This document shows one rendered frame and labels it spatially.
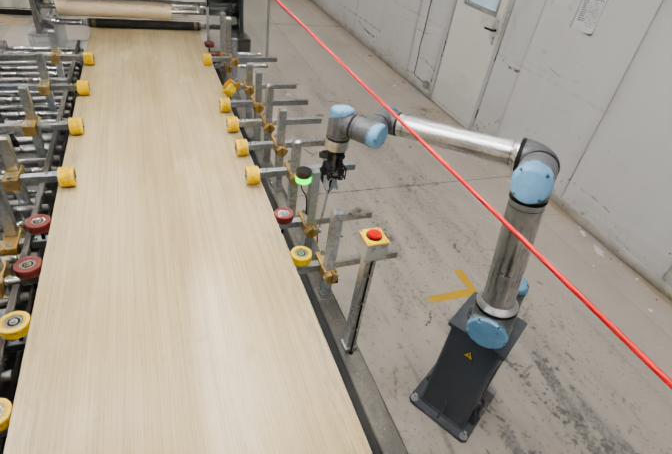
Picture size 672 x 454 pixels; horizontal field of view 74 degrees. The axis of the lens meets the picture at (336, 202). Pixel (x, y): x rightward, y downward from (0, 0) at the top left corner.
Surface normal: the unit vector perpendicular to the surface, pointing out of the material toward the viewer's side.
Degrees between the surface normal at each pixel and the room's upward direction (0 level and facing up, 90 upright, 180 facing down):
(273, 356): 0
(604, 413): 0
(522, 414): 0
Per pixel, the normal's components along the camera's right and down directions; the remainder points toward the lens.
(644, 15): -0.94, 0.10
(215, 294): 0.13, -0.81
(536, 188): -0.51, 0.32
